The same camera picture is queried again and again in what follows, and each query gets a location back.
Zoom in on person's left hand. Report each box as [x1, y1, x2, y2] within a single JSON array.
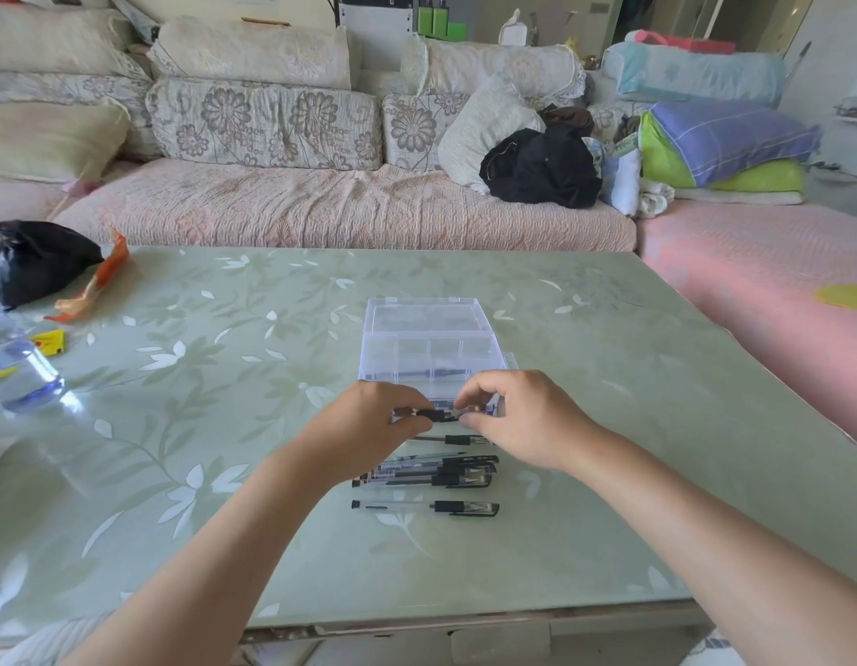
[[282, 379, 437, 490]]

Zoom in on person's right hand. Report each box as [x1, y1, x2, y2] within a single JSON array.
[[453, 370, 603, 476]]

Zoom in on pile of black gel pens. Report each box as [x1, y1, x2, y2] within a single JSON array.
[[350, 453, 501, 490]]

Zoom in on clear plastic storage box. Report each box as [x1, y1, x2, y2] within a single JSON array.
[[357, 296, 518, 417]]

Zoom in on person's left forearm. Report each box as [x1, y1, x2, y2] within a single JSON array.
[[60, 447, 329, 666]]

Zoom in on person's right forearm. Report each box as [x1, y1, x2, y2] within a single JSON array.
[[560, 422, 857, 666]]

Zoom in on pink quilted sofa seat cover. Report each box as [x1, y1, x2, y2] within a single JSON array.
[[53, 157, 639, 252]]

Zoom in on white towel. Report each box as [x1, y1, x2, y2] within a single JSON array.
[[637, 178, 677, 219]]

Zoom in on white and blue cloth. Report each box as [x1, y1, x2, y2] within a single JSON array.
[[588, 136, 643, 218]]

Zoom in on black clothing bundle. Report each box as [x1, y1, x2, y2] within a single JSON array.
[[478, 124, 604, 209]]

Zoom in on salmon pink sofa seat cover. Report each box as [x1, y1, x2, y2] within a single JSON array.
[[635, 198, 857, 455]]

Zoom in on orange snack wrapper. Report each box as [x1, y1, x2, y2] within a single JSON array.
[[43, 229, 131, 325]]

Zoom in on white textured pillow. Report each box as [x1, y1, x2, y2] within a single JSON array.
[[437, 72, 548, 196]]

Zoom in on floral sofa back cushion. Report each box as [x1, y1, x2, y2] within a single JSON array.
[[144, 77, 385, 171], [587, 100, 645, 140], [381, 92, 471, 173], [0, 69, 163, 162]]

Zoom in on brown garment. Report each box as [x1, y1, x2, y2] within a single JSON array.
[[538, 103, 596, 135]]

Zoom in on yellow tag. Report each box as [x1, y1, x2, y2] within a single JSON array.
[[29, 328, 68, 358]]

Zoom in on yellow round item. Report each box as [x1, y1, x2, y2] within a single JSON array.
[[814, 283, 857, 313]]

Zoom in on clear water bottle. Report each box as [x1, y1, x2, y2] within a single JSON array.
[[0, 287, 66, 413]]

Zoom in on cream sofa bolster cushion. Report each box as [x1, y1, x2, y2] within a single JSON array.
[[0, 3, 152, 80], [147, 14, 353, 91], [400, 33, 587, 105]]

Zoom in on black plastic bag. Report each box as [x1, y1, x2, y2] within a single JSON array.
[[0, 219, 105, 312]]

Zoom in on light blue bolster pillow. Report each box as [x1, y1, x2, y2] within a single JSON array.
[[601, 41, 788, 107]]

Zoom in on white tissue pack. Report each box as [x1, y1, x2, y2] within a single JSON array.
[[497, 7, 529, 48]]

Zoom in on pale pink sofa seat cover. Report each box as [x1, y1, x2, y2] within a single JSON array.
[[0, 176, 80, 223]]

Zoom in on pale yellow pillow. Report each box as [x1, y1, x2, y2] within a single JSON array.
[[0, 100, 132, 185]]

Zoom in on grey table frame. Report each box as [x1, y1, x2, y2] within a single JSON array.
[[240, 599, 714, 666]]

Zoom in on white cabinet with black frame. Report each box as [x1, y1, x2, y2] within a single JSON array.
[[334, 0, 415, 74]]

